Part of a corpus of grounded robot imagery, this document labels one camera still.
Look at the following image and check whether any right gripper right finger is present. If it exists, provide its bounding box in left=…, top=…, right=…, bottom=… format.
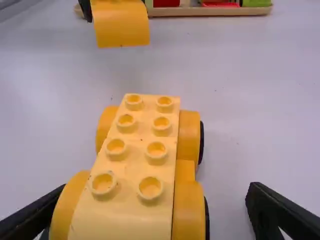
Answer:
left=244, top=181, right=320, bottom=240

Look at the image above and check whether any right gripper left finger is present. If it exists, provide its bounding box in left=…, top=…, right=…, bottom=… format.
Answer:
left=0, top=183, right=67, bottom=240

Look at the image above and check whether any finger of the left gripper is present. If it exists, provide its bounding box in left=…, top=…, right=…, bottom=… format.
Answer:
left=76, top=0, right=94, bottom=24

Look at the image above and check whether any curved yellow toy brick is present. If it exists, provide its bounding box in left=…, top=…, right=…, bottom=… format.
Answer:
left=89, top=0, right=151, bottom=49

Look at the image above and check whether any yellow toy car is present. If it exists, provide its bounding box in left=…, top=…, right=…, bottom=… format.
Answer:
left=48, top=92, right=211, bottom=240

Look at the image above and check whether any red toy brick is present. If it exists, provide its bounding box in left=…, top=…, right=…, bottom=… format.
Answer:
left=200, top=0, right=241, bottom=9
left=152, top=0, right=181, bottom=9

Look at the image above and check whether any tan tray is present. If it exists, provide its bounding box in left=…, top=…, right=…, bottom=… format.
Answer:
left=72, top=4, right=274, bottom=19

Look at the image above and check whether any large green toy brick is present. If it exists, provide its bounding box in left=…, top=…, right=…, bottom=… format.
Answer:
left=240, top=0, right=273, bottom=8

